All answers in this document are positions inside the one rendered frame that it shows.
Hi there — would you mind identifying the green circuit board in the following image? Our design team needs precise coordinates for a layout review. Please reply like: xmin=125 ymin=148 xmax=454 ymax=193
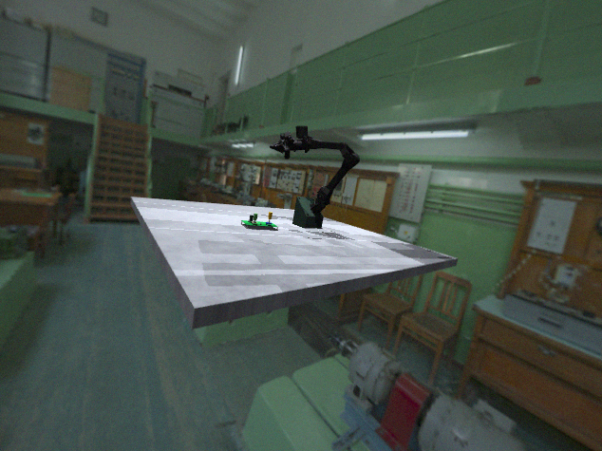
xmin=241 ymin=212 xmax=278 ymax=230

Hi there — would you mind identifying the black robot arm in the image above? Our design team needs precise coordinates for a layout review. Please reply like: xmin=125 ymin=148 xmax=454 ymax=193
xmin=284 ymin=125 xmax=360 ymax=215

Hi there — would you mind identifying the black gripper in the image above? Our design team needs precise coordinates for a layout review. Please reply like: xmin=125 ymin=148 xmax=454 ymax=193
xmin=270 ymin=133 xmax=298 ymax=160

